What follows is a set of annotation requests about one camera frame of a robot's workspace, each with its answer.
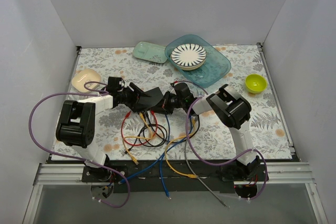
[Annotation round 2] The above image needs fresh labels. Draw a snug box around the black network switch box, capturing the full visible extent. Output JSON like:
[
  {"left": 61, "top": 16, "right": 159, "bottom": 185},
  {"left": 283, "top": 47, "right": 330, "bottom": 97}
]
[{"left": 132, "top": 87, "right": 163, "bottom": 112}]

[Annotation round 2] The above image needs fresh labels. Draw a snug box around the red ethernet cable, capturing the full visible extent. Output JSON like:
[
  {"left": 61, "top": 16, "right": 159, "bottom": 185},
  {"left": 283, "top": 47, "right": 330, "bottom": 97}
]
[{"left": 121, "top": 111, "right": 158, "bottom": 146}]

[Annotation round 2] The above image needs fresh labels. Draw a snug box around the yellow ethernet cable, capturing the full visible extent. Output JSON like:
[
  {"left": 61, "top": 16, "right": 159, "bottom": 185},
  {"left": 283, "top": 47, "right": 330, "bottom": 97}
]
[
  {"left": 165, "top": 119, "right": 197, "bottom": 179},
  {"left": 122, "top": 112, "right": 155, "bottom": 166}
]

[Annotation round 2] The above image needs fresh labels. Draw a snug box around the black cable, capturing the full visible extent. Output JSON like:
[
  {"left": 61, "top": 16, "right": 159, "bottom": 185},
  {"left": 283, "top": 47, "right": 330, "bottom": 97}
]
[{"left": 122, "top": 111, "right": 201, "bottom": 155}]

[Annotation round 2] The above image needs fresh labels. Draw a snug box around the grey ethernet cable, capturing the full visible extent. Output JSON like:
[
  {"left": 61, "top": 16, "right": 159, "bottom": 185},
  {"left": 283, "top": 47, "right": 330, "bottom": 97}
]
[{"left": 183, "top": 121, "right": 229, "bottom": 208}]

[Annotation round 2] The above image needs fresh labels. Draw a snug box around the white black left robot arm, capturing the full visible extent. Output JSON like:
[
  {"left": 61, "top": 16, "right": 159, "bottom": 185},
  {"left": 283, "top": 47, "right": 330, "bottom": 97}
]
[{"left": 56, "top": 77, "right": 152, "bottom": 182}]

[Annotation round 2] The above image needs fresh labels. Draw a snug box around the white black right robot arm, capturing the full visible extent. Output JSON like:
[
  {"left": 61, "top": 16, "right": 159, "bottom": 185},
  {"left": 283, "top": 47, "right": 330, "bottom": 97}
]
[{"left": 150, "top": 83, "right": 260, "bottom": 181}]

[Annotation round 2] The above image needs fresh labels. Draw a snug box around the floral table mat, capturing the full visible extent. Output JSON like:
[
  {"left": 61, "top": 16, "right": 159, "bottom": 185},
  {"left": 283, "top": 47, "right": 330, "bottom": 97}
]
[{"left": 51, "top": 45, "right": 294, "bottom": 161}]

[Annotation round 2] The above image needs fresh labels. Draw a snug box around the striped white blue plate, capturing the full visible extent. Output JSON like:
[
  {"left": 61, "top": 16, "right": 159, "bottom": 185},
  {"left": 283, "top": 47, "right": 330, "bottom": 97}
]
[{"left": 170, "top": 44, "right": 207, "bottom": 67}]

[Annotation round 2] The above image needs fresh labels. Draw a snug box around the mint green divided dish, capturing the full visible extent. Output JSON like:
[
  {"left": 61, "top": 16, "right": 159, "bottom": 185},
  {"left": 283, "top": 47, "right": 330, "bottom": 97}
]
[{"left": 132, "top": 41, "right": 167, "bottom": 64}]

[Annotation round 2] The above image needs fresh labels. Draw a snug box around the teal plastic tray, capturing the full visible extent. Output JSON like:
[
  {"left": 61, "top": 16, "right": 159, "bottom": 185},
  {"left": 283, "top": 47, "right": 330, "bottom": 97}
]
[{"left": 164, "top": 34, "right": 231, "bottom": 88}]

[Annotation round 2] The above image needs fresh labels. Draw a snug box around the cream square dish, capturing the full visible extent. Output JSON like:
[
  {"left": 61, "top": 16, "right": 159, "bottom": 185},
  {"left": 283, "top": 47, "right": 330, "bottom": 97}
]
[{"left": 71, "top": 69, "right": 101, "bottom": 93}]

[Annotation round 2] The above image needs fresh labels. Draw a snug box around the lime green bowl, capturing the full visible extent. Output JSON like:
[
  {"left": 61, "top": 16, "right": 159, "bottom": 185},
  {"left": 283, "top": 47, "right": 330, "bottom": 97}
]
[{"left": 245, "top": 74, "right": 267, "bottom": 94}]

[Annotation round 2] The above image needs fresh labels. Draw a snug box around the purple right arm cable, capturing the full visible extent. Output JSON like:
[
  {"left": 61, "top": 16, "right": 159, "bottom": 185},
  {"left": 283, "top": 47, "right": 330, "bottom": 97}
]
[{"left": 170, "top": 80, "right": 269, "bottom": 200}]

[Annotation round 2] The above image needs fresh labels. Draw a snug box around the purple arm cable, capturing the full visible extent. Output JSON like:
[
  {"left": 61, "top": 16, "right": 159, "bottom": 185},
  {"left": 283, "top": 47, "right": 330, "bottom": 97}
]
[
  {"left": 28, "top": 81, "right": 131, "bottom": 208},
  {"left": 170, "top": 80, "right": 269, "bottom": 200}
]

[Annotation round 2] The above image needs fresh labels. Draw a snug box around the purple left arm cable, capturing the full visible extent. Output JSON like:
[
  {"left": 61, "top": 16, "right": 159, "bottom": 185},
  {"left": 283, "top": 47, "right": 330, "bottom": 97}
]
[{"left": 28, "top": 81, "right": 131, "bottom": 208}]

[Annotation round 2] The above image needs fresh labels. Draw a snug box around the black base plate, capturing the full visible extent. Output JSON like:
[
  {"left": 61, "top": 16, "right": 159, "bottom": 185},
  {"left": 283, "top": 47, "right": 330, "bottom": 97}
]
[{"left": 82, "top": 160, "right": 268, "bottom": 194}]

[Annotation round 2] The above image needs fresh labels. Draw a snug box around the aluminium frame rail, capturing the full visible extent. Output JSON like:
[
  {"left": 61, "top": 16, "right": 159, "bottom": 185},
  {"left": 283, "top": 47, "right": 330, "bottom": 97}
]
[{"left": 35, "top": 162, "right": 316, "bottom": 185}]

